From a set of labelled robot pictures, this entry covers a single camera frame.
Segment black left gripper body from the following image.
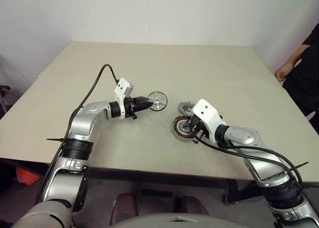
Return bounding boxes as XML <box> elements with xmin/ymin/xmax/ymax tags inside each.
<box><xmin>124</xmin><ymin>97</ymin><xmax>139</xmax><ymax>120</ymax></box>

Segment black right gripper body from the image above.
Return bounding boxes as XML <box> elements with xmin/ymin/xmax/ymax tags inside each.
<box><xmin>191</xmin><ymin>114</ymin><xmax>210</xmax><ymax>142</ymax></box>

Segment thin metal ring cover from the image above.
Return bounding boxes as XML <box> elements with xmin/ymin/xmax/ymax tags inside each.
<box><xmin>147</xmin><ymin>90</ymin><xmax>168</xmax><ymax>112</ymax></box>

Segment motor stator housing copper windings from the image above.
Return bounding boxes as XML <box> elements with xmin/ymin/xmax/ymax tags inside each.
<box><xmin>171</xmin><ymin>115</ymin><xmax>198</xmax><ymax>143</ymax></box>

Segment person's right hand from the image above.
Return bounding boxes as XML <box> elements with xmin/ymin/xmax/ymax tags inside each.
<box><xmin>274</xmin><ymin>65</ymin><xmax>291</xmax><ymax>83</ymax></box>

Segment dark maroon rounded shape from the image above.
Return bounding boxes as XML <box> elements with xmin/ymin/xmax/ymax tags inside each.
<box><xmin>109</xmin><ymin>192</ymin><xmax>139</xmax><ymax>225</ymax></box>
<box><xmin>174</xmin><ymin>195</ymin><xmax>209</xmax><ymax>216</ymax></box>

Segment grey robot torso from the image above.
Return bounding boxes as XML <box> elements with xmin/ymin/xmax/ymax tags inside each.
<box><xmin>112</xmin><ymin>213</ymin><xmax>250</xmax><ymax>228</ymax></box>

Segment person's black clothing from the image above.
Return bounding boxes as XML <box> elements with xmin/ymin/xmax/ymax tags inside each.
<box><xmin>282</xmin><ymin>21</ymin><xmax>319</xmax><ymax>136</ymax></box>

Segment orange object under table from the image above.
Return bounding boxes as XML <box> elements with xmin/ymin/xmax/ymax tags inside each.
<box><xmin>16</xmin><ymin>167</ymin><xmax>42</xmax><ymax>187</ymax></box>

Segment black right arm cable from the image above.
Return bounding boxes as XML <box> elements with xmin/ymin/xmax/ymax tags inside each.
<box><xmin>194</xmin><ymin>134</ymin><xmax>305</xmax><ymax>191</ymax></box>

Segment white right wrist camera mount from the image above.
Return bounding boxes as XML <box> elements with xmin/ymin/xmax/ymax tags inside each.
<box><xmin>191</xmin><ymin>98</ymin><xmax>227</xmax><ymax>143</ymax></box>

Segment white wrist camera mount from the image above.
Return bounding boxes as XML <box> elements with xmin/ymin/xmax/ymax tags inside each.
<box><xmin>114</xmin><ymin>78</ymin><xmax>136</xmax><ymax>120</ymax></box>
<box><xmin>191</xmin><ymin>98</ymin><xmax>227</xmax><ymax>143</ymax></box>

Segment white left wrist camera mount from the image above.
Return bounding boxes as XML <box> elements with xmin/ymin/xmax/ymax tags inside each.
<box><xmin>114</xmin><ymin>78</ymin><xmax>136</xmax><ymax>120</ymax></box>

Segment black metal table frame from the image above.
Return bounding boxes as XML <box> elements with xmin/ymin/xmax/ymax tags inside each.
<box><xmin>87</xmin><ymin>167</ymin><xmax>262</xmax><ymax>206</ymax></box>

